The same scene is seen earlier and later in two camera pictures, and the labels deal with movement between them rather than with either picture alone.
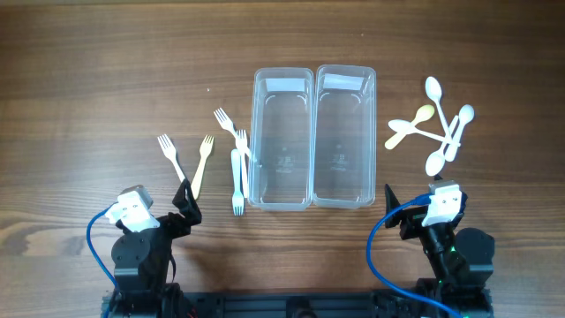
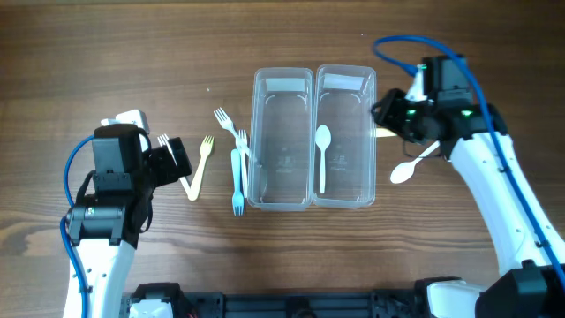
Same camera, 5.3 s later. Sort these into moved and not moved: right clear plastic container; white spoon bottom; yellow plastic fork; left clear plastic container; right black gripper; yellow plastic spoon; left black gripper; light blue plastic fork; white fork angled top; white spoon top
Moved: right black gripper; white spoon bottom; yellow plastic spoon; white spoon top; left black gripper
Not moved: right clear plastic container; white fork angled top; light blue plastic fork; left clear plastic container; yellow plastic fork
